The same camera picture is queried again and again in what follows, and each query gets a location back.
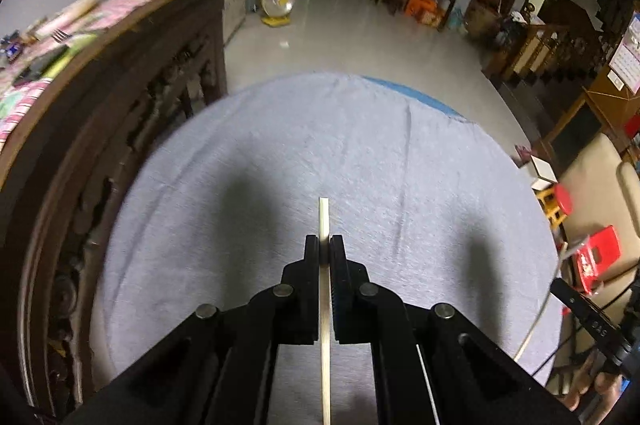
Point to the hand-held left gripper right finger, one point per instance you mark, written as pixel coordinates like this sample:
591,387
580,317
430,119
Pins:
340,305

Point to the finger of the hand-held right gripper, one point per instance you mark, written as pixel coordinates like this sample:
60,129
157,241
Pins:
590,322

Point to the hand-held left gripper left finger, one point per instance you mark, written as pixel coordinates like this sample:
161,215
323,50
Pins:
309,285

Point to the person's right hand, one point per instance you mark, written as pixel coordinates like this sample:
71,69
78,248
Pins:
605,382

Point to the red plastic stool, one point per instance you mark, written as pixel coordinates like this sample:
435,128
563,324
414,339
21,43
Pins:
597,255

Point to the red and yellow stool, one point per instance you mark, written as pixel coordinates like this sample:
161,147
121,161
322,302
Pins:
560,200

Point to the beige sofa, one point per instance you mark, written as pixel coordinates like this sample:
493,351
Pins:
600,185

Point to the grey tablecloth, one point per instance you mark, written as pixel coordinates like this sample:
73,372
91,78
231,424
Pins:
350,145

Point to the small white stool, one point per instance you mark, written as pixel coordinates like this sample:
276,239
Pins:
542,167

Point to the light wooden cabinet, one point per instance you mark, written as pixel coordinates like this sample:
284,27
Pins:
600,100

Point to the dark carved wooden table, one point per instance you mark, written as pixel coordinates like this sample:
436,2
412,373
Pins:
125,105

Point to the wooden stair railing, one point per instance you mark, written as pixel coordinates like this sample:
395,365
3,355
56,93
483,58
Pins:
545,45

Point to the large orange box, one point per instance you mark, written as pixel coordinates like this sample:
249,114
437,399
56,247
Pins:
422,7

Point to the clear water jug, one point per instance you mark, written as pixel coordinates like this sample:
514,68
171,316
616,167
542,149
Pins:
456,20

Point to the pink patterned table cover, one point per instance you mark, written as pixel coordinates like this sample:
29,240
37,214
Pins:
30,100

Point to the metal fork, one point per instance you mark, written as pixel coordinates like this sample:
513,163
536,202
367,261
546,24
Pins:
60,36

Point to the pale rolling pin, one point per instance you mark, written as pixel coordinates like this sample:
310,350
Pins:
70,12

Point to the small device with screen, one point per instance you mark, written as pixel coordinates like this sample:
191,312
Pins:
12,47

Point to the wall calendar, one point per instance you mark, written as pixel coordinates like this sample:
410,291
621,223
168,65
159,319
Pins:
631,55

